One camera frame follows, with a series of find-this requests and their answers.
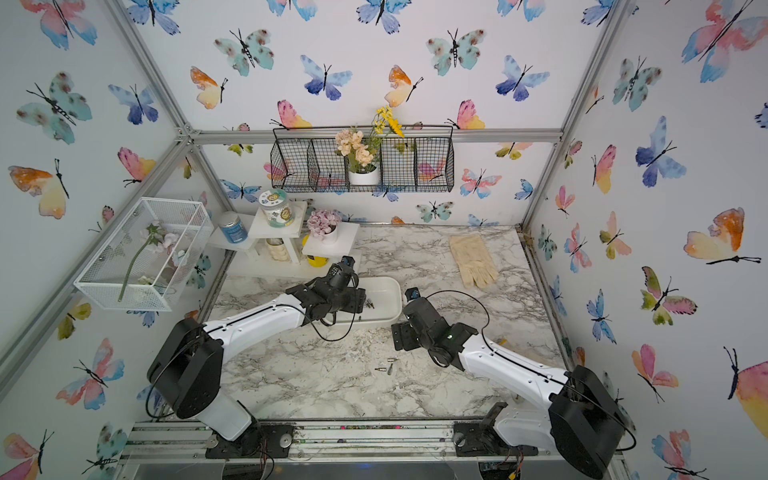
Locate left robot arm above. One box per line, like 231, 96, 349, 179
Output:
147, 256, 366, 442

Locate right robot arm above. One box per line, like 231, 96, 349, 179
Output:
392, 288, 634, 479

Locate white plastic storage box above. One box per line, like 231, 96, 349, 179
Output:
354, 277, 403, 329

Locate yellow bottle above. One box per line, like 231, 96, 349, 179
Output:
302, 234, 328, 268

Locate pink flowers in pot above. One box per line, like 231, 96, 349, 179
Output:
307, 210, 342, 244

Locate beige jar under shelf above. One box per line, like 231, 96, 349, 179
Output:
265, 238, 291, 262

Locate white tiered wooden shelf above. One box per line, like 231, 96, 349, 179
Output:
207, 201, 329, 279

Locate beige work glove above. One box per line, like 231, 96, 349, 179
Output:
449, 234, 499, 289

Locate green lidded jar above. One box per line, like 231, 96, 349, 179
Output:
258, 188, 294, 228

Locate blue tin can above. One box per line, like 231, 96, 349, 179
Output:
218, 211, 248, 244

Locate flower pot in basket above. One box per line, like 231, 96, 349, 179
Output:
334, 105, 405, 187

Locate artificial pink flower stem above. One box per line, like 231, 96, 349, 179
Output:
117, 220, 179, 303

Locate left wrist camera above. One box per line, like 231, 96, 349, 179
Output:
338, 256, 355, 272

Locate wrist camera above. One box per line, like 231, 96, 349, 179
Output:
338, 256, 355, 272
404, 287, 421, 303

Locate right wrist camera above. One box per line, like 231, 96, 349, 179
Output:
404, 287, 421, 303

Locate black wire wall basket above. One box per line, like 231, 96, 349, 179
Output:
270, 125, 455, 194

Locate white wire mesh cage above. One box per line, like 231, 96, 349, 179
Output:
74, 197, 213, 312

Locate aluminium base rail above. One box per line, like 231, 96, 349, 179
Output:
120, 418, 563, 464

